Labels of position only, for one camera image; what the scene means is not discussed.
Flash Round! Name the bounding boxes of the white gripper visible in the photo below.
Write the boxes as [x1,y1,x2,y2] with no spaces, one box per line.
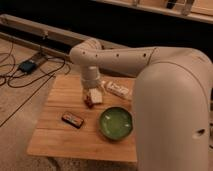
[81,66,100,89]

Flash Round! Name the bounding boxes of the white sponge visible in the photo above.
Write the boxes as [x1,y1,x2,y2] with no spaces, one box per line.
[90,89,103,104]

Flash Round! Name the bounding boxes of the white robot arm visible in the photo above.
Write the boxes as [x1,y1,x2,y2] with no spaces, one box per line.
[70,39,213,171]

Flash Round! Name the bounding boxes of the green ceramic bowl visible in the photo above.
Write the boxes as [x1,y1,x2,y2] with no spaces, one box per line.
[98,107,133,141]

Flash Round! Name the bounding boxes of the white tube package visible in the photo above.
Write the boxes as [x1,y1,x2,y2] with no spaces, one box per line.
[102,81,131,100]

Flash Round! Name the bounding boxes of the small red-brown object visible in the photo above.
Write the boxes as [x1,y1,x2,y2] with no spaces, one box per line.
[83,95,94,108]

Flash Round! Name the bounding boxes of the black rectangular box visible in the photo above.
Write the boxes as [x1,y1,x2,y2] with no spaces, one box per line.
[61,111,84,129]

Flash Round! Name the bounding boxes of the wooden table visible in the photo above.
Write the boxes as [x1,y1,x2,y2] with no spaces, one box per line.
[27,75,137,162]

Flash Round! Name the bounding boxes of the blue power adapter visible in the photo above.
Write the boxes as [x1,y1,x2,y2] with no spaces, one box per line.
[18,61,36,74]

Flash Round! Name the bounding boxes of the black cable on floor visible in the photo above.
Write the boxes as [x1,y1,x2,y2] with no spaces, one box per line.
[0,39,72,128]

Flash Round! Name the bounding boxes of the long metal rail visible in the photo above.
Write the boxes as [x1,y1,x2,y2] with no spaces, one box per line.
[0,13,128,73]

